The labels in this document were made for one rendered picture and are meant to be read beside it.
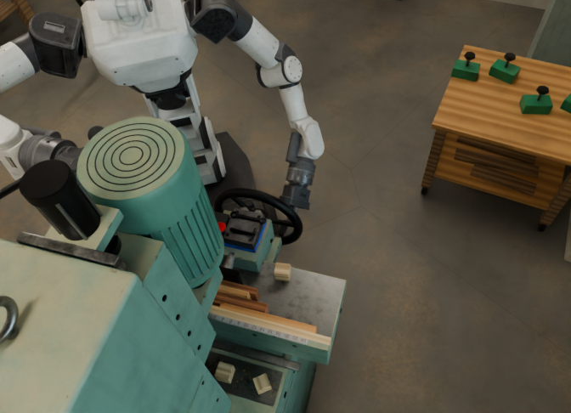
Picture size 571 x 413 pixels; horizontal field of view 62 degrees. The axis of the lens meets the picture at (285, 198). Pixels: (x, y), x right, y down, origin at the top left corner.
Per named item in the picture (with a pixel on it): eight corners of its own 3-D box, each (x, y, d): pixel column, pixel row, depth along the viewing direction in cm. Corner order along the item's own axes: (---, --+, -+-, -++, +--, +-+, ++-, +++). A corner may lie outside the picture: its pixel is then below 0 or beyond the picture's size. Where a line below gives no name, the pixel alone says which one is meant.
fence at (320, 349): (329, 352, 113) (329, 345, 108) (327, 359, 112) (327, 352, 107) (109, 292, 126) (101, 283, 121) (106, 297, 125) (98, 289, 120)
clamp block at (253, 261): (276, 236, 135) (273, 219, 128) (261, 278, 128) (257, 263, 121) (228, 225, 139) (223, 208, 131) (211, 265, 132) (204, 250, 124)
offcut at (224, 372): (235, 369, 122) (233, 364, 119) (230, 383, 120) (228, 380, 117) (222, 365, 123) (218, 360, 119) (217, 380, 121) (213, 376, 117)
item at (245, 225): (267, 221, 128) (264, 210, 123) (254, 257, 122) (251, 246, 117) (222, 212, 131) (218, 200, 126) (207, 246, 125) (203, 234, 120)
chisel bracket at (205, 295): (224, 280, 116) (218, 263, 109) (203, 333, 109) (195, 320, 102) (197, 272, 118) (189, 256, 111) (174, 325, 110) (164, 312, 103)
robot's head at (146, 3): (119, 5, 117) (109, -20, 110) (154, 3, 117) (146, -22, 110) (117, 25, 114) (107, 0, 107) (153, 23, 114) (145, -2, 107)
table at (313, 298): (354, 258, 133) (355, 248, 128) (329, 365, 117) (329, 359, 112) (161, 215, 146) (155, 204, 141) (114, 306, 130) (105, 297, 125)
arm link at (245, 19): (228, 19, 139) (193, -11, 129) (251, 2, 134) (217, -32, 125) (229, 47, 133) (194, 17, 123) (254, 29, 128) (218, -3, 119)
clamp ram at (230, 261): (251, 265, 127) (246, 249, 119) (241, 291, 123) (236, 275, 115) (220, 258, 129) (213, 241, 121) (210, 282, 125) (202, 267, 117)
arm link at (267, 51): (276, 61, 154) (228, 19, 138) (308, 53, 146) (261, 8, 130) (268, 93, 151) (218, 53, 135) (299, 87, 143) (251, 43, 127)
